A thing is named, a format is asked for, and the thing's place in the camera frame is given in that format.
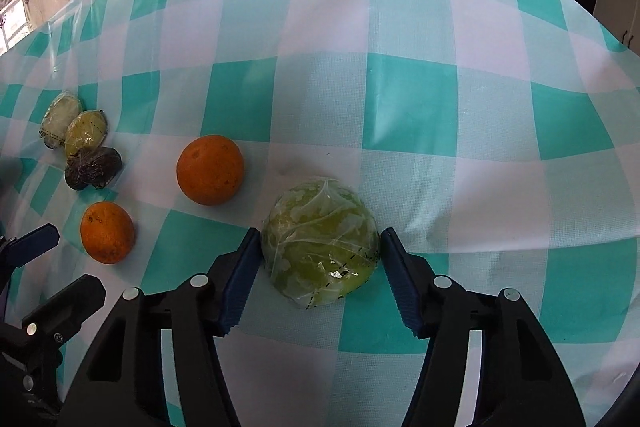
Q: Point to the dark brown fruit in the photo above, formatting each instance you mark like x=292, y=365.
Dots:
x=74, y=177
x=100, y=166

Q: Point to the teal checkered tablecloth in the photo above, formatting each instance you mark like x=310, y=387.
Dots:
x=499, y=138

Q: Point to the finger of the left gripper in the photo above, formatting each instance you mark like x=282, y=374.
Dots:
x=61, y=317
x=15, y=253

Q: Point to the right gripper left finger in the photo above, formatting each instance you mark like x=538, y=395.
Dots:
x=120, y=380

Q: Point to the green cabbage half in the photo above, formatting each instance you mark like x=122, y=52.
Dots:
x=320, y=242

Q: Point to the wrapped pale cabbage piece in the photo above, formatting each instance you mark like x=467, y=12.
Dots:
x=58, y=117

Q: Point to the floral lace curtain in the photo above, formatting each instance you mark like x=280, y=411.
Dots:
x=18, y=19

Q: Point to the small orange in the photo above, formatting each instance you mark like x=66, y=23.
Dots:
x=210, y=170
x=107, y=232

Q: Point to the wrapped yellow-green fruit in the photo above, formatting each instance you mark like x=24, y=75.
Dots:
x=88, y=129

